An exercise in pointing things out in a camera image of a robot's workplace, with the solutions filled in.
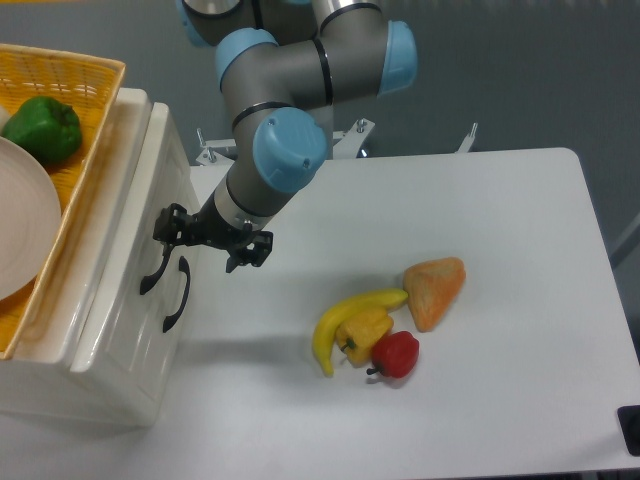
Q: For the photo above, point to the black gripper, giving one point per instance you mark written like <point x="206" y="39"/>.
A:
<point x="245" y="246"/>

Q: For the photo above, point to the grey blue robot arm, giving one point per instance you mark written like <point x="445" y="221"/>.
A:
<point x="276" y="63"/>

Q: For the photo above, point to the white drawer cabinet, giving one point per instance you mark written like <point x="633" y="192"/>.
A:
<point x="39" y="378"/>

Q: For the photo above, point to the yellow banana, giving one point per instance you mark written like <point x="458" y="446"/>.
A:
<point x="389" y="299"/>

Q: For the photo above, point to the yellow bell pepper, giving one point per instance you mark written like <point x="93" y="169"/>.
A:
<point x="357" y="335"/>

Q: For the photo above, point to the beige plate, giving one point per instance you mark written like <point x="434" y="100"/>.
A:
<point x="30" y="217"/>

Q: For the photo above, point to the green bell pepper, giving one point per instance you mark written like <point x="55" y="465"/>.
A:
<point x="46" y="128"/>

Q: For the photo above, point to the yellow woven basket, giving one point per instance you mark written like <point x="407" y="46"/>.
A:
<point x="90" y="85"/>

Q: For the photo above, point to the red bell pepper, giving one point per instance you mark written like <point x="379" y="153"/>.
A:
<point x="395" y="355"/>

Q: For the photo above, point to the orange triangular bread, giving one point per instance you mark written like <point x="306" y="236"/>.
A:
<point x="432" y="286"/>

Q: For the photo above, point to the black object at table edge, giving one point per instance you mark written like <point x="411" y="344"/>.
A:
<point x="629" y="420"/>

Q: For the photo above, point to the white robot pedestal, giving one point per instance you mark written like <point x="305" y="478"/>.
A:
<point x="325" y="125"/>

